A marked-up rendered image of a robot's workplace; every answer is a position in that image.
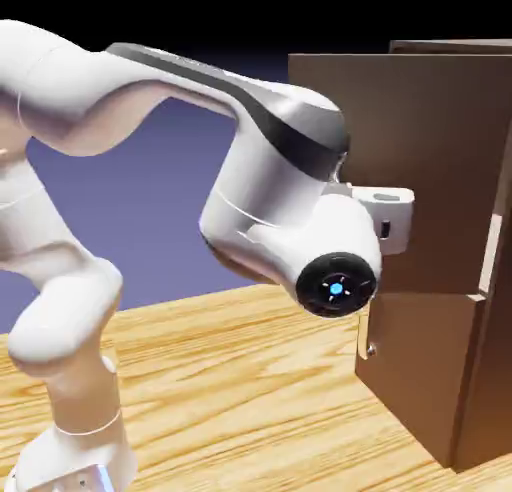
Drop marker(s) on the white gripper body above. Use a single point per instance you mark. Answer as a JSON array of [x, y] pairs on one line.
[[396, 224]]

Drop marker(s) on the brown wooden cabinet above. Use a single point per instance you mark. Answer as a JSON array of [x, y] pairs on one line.
[[494, 380]]

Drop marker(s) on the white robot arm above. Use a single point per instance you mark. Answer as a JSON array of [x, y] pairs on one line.
[[256, 220]]

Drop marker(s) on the large brown cabinet door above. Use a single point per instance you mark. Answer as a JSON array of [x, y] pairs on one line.
[[420, 120]]

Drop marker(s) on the small brown cabinet door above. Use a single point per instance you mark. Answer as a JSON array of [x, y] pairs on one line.
[[416, 364]]

